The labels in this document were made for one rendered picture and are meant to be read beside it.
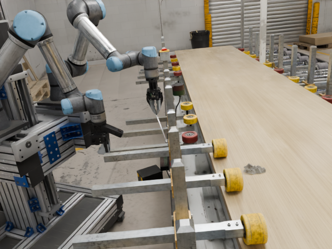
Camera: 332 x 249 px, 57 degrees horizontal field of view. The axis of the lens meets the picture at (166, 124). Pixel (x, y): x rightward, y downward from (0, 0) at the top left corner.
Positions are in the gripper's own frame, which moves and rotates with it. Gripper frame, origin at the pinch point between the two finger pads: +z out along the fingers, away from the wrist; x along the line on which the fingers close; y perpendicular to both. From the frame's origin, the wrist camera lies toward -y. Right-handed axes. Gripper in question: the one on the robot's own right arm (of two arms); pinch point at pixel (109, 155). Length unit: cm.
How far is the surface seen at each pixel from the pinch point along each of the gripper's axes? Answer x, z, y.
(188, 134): 0.3, -7.9, -41.6
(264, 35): -160, -33, -131
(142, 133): -23.4, -0.7, -16.1
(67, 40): -774, 5, 240
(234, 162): 32, -7, -58
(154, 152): 26.6, -13.0, -25.1
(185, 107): -46, -7, -44
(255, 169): 40, -9, -64
